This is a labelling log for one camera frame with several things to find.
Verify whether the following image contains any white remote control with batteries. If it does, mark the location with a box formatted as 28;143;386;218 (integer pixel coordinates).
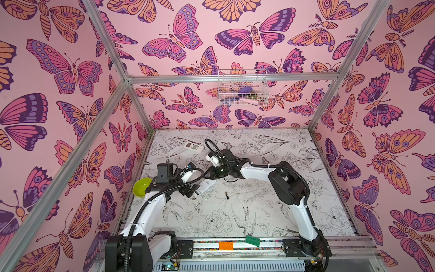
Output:
194;179;216;196

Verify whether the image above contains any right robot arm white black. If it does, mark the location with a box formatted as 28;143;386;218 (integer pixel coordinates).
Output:
206;149;329;258

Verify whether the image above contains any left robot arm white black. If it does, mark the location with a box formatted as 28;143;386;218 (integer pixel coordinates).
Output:
104;163;205;272

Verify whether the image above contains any white remote control far left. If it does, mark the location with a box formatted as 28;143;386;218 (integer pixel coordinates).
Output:
184;141;204;154

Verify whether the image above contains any lime green bowl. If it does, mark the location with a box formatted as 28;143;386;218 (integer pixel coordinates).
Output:
133;177;152;198

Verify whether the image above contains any green circuit board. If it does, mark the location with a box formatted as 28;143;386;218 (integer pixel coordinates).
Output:
161;262;179;272

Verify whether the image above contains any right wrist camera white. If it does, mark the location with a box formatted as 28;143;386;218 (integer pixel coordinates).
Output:
206;152;222;167

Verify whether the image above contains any green lego brick on rail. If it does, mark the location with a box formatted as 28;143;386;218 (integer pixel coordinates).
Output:
245;236;261;247

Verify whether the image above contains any white wire basket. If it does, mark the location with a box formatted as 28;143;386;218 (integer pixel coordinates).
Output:
216;72;270;107

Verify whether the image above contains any orange lego brick on rail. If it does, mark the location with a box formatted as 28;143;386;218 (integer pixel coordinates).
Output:
219;241;234;250

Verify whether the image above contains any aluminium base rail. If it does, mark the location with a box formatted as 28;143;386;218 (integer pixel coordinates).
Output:
155;236;387;272

